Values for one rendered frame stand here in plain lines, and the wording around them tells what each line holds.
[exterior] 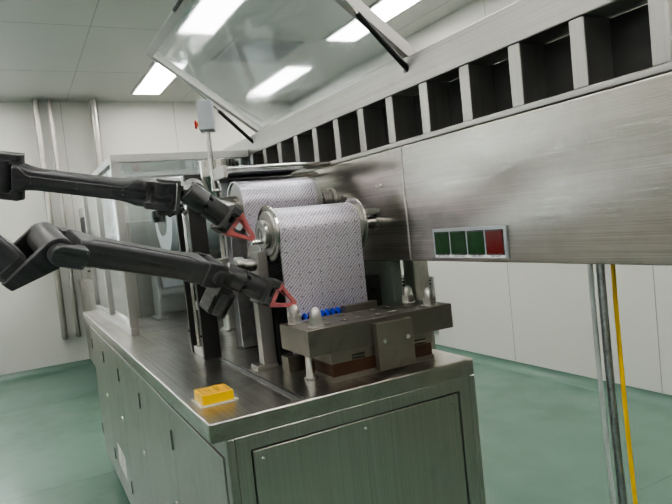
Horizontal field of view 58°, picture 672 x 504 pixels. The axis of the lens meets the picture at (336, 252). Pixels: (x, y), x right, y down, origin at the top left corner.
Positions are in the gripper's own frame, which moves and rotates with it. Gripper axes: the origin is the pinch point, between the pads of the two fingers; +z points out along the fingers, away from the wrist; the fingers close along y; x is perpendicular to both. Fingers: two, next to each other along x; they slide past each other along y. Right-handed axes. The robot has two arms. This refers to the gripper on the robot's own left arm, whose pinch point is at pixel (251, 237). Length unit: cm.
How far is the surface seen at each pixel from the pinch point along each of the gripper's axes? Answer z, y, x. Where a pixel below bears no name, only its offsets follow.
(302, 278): 15.8, 4.4, -2.0
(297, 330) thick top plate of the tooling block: 15.5, 18.9, -15.6
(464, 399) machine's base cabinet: 58, 30, -9
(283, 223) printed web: 3.9, 4.0, 6.8
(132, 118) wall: -31, -552, 153
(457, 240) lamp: 32, 34, 20
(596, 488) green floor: 199, -34, 6
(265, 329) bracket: 17.6, -3.6, -17.0
